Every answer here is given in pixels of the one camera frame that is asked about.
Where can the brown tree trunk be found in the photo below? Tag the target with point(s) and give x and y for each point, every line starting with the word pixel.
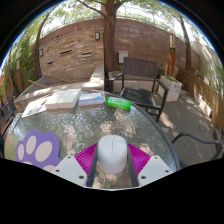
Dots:
pixel 110 40

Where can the open colourful magazine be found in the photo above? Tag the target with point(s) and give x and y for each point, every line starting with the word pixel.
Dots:
pixel 35 107

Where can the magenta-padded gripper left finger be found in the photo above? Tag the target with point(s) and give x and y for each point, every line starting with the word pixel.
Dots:
pixel 68 168

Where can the grey wall utility box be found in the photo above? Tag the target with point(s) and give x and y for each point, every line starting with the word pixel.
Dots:
pixel 123 56

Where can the wooden lamp post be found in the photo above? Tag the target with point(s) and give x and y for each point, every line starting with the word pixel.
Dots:
pixel 171 56
pixel 19 75

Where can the white computer mouse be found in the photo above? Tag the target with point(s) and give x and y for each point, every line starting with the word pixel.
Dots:
pixel 112 153

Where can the blue and white book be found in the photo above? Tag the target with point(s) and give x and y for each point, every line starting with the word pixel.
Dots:
pixel 91 99

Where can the white rectangular planter box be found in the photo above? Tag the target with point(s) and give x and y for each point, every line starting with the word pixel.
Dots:
pixel 171 88

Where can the flat white box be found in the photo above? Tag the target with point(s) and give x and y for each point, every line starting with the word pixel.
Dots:
pixel 70 97
pixel 54 100

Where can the black mesh-back chair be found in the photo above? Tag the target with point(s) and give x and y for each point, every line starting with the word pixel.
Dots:
pixel 8 108

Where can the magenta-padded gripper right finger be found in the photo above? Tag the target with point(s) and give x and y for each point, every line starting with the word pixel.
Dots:
pixel 154 169

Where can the black metal armchair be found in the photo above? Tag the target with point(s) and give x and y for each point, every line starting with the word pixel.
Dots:
pixel 200 137

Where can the dark wooden slatted armchair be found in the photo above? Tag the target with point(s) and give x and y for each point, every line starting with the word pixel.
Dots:
pixel 140 95

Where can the green wipes packet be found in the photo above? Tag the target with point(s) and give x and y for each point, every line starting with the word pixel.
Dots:
pixel 118 103

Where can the purple paw-shaped mouse pad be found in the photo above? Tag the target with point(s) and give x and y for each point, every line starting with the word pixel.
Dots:
pixel 36 146

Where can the black wall lamp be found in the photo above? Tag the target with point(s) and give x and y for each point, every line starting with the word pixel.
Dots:
pixel 97 36
pixel 41 52

